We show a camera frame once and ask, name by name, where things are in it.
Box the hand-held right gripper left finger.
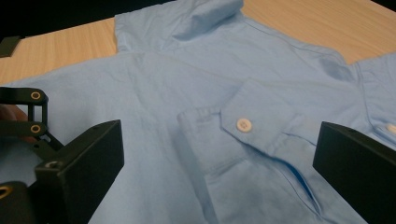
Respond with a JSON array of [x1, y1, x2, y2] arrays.
[[35, 119, 125, 224]]

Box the light blue button-up shirt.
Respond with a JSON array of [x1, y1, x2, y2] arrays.
[[0, 0, 396, 224]]

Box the grey tape strip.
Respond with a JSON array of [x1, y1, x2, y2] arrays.
[[0, 35, 21, 59]]

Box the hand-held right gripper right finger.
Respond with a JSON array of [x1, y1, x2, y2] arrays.
[[313, 121, 396, 224]]

